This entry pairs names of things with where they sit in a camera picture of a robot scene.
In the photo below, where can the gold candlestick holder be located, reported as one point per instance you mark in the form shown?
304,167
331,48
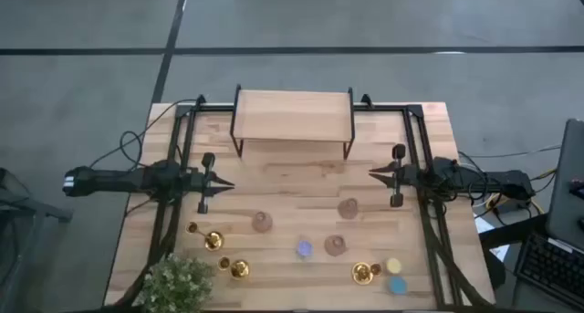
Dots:
361,273
213,241
239,269

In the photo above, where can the wooden shelf riser black legs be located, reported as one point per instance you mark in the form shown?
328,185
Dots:
292,117

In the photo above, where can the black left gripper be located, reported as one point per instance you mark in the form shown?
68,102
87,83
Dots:
206,185

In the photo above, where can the white paper sheet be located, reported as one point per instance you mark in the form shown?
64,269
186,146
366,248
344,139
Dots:
482,224

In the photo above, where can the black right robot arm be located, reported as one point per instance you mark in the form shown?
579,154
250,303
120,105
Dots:
506,183

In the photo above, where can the blue candle cup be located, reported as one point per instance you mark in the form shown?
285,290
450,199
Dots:
398,285

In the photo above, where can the black keyboard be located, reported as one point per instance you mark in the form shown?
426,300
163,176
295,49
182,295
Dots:
547,267

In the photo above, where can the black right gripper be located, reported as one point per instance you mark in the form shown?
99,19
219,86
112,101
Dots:
399,176

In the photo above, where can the grey laptop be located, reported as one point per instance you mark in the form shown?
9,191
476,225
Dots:
566,190

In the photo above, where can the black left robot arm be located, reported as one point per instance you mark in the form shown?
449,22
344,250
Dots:
114,180

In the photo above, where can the pink ribbed glass candle holder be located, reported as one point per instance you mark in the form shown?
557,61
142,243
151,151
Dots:
348,209
262,222
335,245

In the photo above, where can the artificial plant in black pot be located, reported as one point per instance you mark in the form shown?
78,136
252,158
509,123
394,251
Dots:
175,283

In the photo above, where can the yellow candle cup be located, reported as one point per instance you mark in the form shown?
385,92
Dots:
393,266

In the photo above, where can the purple candle cup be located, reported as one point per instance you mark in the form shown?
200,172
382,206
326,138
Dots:
304,248

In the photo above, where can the black side table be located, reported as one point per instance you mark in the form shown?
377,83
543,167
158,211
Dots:
511,233

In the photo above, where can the black aluminium rail frame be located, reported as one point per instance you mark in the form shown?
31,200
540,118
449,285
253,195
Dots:
214,107

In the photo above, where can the grey metal stand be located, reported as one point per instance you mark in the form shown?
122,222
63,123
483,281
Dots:
36,208

